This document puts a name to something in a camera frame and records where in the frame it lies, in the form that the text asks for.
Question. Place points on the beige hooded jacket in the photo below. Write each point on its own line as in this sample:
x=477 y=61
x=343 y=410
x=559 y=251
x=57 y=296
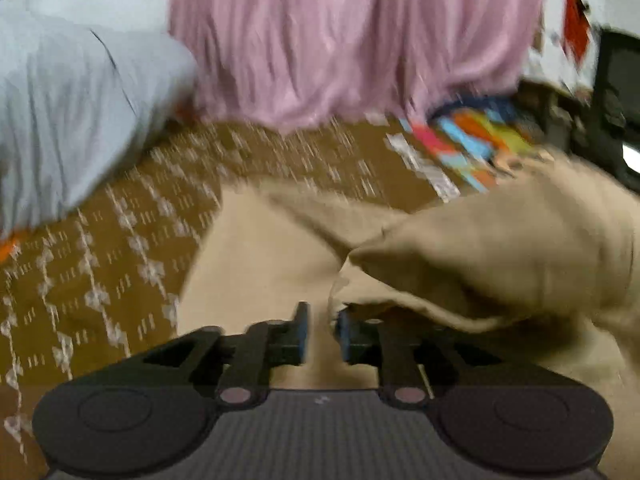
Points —
x=450 y=260

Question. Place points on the grey pillow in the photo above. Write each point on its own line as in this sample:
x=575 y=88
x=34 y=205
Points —
x=75 y=115

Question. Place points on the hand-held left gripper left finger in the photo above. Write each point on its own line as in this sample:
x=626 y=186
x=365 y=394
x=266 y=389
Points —
x=301 y=335

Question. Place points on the dark furniture with screen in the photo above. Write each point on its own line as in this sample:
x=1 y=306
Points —
x=617 y=105

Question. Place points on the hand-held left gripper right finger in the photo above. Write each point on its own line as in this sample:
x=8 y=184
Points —
x=344 y=334

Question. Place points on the red hanging ornament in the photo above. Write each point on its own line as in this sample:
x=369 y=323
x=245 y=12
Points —
x=577 y=22

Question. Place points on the printed brown colourful blanket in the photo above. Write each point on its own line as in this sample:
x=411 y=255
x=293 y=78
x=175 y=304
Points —
x=125 y=240

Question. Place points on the pink curtain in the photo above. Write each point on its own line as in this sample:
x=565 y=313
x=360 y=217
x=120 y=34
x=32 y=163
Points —
x=350 y=40

